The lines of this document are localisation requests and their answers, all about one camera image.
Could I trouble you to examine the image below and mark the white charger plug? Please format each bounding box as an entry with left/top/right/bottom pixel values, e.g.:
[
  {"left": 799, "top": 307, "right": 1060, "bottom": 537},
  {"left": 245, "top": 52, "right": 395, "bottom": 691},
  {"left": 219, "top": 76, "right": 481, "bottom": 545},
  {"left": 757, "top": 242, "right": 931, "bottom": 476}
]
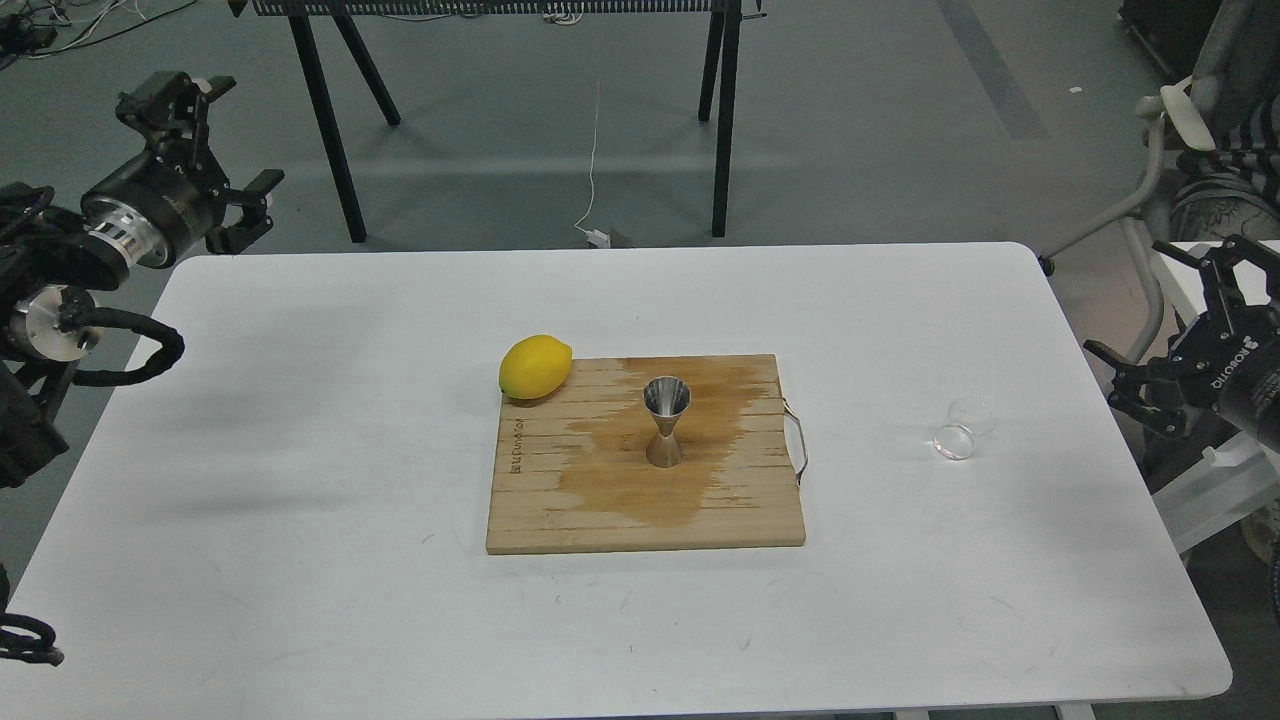
[{"left": 584, "top": 229, "right": 613, "bottom": 249}]

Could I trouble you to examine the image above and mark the white side table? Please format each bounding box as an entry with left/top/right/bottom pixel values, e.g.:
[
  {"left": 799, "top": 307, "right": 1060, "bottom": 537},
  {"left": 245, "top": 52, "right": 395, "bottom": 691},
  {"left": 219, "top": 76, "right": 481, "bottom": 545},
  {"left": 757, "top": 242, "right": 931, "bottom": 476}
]
[{"left": 1149, "top": 240, "right": 1280, "bottom": 331}]

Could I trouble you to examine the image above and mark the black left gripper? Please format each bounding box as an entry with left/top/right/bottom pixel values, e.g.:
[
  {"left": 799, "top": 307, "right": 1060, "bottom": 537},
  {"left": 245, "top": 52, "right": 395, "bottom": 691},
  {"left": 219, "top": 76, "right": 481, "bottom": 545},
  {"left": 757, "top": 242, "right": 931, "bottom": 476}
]
[{"left": 79, "top": 72, "right": 285, "bottom": 269}]

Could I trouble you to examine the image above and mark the floor cable bundle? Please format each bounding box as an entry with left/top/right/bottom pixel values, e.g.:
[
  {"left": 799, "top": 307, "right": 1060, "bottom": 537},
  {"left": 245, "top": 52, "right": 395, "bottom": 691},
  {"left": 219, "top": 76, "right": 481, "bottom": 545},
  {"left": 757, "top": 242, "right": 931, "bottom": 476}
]
[{"left": 0, "top": 0, "right": 201, "bottom": 61}]

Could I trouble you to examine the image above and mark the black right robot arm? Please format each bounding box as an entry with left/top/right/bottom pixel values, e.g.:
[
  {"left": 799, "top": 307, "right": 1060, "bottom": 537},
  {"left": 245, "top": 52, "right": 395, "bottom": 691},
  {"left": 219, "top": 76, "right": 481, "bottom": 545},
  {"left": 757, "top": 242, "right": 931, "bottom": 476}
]
[{"left": 1085, "top": 234, "right": 1279, "bottom": 553}]

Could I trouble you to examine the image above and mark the white hanging cable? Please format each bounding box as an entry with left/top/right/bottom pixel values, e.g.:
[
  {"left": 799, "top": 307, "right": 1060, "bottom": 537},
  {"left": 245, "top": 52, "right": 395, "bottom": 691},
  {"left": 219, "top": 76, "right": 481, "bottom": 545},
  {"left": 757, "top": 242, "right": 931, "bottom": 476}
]
[{"left": 573, "top": 20, "right": 603, "bottom": 236}]

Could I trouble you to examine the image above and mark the black metal frame table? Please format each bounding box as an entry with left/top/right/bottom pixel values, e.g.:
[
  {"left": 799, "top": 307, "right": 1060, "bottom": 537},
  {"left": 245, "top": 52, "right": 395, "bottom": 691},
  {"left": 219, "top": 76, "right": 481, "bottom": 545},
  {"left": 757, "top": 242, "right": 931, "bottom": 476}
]
[{"left": 230, "top": 1, "right": 765, "bottom": 246}]

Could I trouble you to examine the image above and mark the steel double jigger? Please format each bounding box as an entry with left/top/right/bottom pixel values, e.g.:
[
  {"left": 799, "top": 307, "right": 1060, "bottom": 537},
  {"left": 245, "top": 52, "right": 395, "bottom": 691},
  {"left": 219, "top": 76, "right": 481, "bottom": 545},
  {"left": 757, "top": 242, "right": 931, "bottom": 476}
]
[{"left": 643, "top": 375, "right": 692, "bottom": 468}]

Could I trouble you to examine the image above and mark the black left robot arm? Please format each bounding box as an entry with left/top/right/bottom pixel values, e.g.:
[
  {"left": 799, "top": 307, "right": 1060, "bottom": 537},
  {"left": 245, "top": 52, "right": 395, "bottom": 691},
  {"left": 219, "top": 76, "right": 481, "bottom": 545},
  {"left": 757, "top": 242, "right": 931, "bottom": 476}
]
[{"left": 1, "top": 70, "right": 284, "bottom": 488}]

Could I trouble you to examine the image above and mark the yellow lemon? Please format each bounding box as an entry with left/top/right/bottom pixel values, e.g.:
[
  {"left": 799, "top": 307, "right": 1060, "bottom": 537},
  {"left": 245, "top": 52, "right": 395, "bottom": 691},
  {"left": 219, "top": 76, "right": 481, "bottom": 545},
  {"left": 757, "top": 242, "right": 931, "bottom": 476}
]
[{"left": 498, "top": 334, "right": 573, "bottom": 400}]

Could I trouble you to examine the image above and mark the small clear glass cup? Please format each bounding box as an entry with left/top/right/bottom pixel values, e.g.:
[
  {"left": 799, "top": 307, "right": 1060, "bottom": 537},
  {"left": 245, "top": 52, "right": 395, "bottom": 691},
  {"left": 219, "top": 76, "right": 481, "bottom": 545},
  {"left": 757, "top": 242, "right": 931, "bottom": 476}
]
[{"left": 931, "top": 397, "right": 997, "bottom": 461}]

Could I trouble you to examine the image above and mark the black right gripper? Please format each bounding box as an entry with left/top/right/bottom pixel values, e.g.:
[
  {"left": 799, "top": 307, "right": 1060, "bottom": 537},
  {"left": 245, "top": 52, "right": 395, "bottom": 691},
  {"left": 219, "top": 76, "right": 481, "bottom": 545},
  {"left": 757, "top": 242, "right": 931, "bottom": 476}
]
[{"left": 1084, "top": 234, "right": 1279, "bottom": 451}]

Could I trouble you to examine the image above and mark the seated person striped shirt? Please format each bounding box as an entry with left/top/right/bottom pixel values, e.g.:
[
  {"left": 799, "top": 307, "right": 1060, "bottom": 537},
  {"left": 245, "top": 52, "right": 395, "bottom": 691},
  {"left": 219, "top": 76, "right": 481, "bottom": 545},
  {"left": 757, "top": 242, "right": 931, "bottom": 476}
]
[{"left": 1169, "top": 92, "right": 1279, "bottom": 243}]

